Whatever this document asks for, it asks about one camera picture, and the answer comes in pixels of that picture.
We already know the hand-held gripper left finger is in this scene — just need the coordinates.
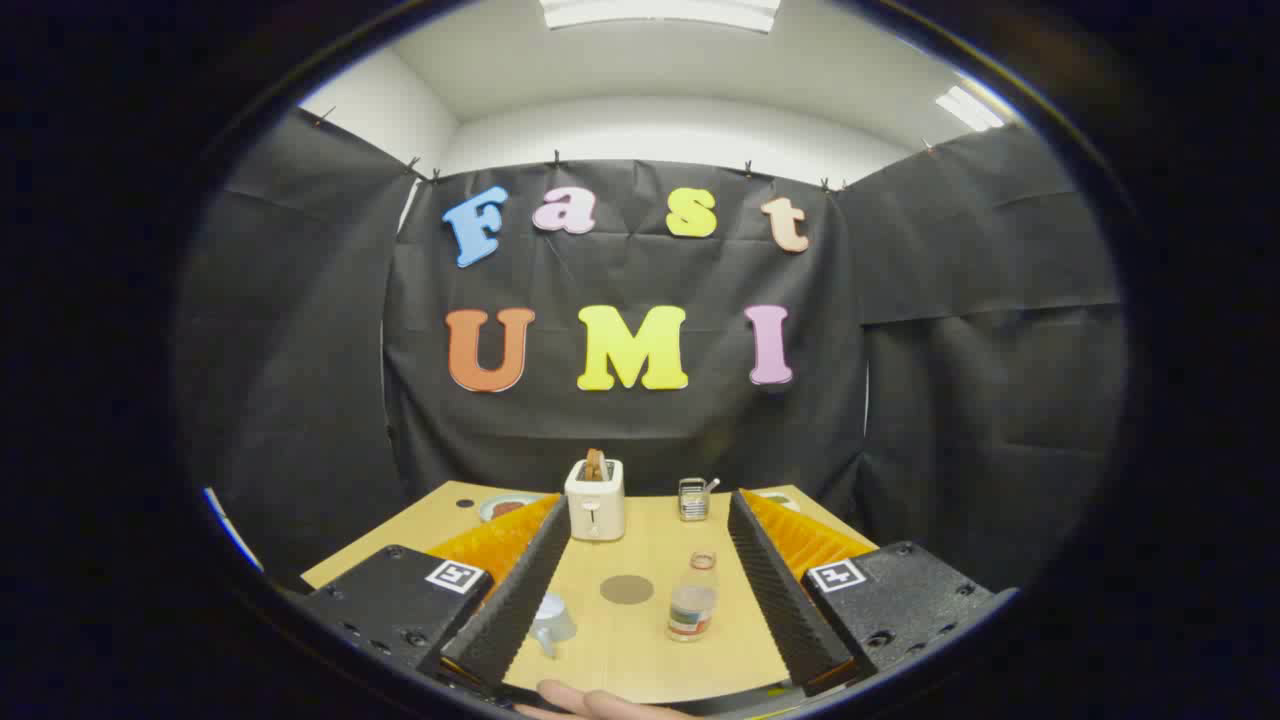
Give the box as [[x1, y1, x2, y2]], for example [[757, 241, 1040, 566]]
[[300, 492, 573, 693]]

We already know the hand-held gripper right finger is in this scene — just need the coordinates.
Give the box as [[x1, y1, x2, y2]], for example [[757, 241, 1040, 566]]
[[727, 488, 1021, 699]]

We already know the white cup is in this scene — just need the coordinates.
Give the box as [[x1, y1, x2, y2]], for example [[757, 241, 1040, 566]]
[[528, 592, 578, 659]]

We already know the clear plastic juice bottle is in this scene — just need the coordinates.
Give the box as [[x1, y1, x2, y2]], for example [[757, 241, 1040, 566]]
[[667, 550, 721, 643]]

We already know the pale green plate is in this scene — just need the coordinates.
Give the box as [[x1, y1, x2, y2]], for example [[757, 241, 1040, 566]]
[[478, 492, 546, 525]]

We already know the white toaster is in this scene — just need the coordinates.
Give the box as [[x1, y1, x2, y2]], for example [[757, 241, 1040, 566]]
[[564, 458, 627, 543]]

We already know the wooden table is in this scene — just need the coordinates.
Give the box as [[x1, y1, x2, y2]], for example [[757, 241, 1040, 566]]
[[300, 480, 881, 707]]

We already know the small ceiling light panel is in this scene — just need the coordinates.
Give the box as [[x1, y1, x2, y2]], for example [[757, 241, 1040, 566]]
[[935, 85, 1006, 133]]

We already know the long ceiling light panel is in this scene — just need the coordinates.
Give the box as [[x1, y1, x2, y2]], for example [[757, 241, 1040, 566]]
[[540, 0, 781, 33]]

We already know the small metal wire basket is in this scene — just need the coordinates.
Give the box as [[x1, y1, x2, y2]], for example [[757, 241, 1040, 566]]
[[678, 476, 721, 523]]

